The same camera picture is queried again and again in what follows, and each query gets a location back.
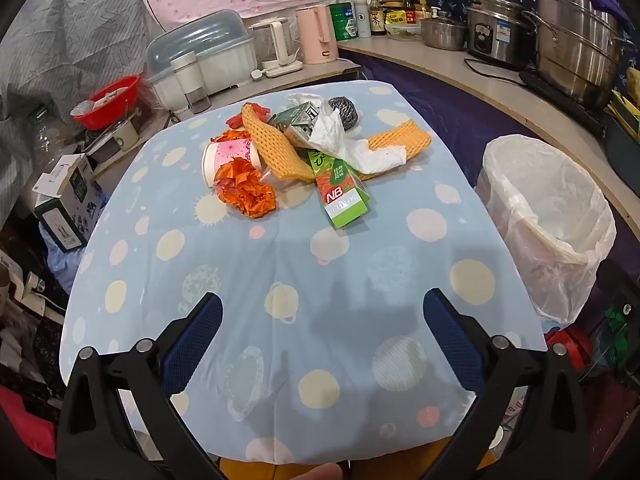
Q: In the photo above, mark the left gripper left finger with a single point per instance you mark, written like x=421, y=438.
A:
x=95, y=438

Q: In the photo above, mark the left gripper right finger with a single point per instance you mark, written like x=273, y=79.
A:
x=550, y=439

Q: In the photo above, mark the orange wrapper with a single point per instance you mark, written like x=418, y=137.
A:
x=231, y=135
x=239, y=184

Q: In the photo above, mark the pink paper cup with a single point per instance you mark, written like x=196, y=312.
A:
x=218, y=153

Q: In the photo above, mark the green NB carton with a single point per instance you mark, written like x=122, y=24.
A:
x=341, y=192

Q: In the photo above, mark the orange foam net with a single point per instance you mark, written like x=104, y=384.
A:
x=400, y=140
x=276, y=150

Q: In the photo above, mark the white paper towel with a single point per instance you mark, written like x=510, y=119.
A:
x=328, y=136

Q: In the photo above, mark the steel wool scrubber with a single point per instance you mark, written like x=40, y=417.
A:
x=347, y=109

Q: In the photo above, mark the dark green milk carton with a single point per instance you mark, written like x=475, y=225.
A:
x=296, y=123

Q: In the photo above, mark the white lined trash bin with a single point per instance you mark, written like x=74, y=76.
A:
x=553, y=217

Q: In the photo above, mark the white green cardboard box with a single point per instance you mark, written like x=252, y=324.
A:
x=68, y=202

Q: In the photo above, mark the blue spotted tablecloth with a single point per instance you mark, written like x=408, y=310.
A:
x=323, y=353

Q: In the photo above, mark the red plastic basin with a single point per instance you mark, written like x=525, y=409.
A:
x=108, y=105

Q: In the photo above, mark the black induction cooker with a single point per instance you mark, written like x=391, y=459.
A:
x=593, y=122

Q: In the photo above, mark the white blender cup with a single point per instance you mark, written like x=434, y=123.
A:
x=191, y=81

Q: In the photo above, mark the large steel steamer pot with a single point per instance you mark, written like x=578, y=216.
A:
x=579, y=47

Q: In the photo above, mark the white dish rack with lid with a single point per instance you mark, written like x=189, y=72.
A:
x=222, y=45

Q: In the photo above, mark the steel rice cooker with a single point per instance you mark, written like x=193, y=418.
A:
x=499, y=32

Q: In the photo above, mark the small steel pot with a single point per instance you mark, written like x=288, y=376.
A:
x=444, y=34

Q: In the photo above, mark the white electric kettle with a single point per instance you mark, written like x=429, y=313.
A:
x=275, y=50

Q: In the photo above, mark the dark sauce bottle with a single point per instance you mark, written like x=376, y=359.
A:
x=377, y=18

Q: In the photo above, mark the pink electric kettle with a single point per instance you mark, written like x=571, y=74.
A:
x=316, y=35

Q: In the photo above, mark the green tin can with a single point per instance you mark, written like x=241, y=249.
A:
x=343, y=21

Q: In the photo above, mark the white bottle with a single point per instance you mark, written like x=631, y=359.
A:
x=361, y=11

